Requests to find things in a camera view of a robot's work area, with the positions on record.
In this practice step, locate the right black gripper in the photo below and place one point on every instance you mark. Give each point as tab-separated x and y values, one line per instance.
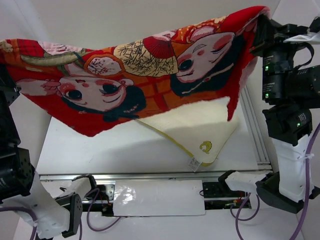
267	31

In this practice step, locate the cream pillow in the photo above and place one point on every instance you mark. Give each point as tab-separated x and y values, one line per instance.
200	129

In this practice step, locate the red patterned pillowcase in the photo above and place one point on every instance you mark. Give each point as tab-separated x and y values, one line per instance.
93	90

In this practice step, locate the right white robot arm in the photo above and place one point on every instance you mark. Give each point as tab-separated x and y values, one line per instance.
292	91

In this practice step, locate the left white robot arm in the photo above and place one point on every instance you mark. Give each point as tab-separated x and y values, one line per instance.
21	190

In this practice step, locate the white cover plate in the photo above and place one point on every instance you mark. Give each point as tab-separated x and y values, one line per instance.
155	198

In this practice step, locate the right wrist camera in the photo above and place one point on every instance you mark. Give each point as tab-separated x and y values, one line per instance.
312	35

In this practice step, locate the right aluminium side rail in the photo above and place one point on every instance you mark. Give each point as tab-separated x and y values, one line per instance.
256	137

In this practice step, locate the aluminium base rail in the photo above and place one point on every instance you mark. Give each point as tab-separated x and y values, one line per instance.
104	179

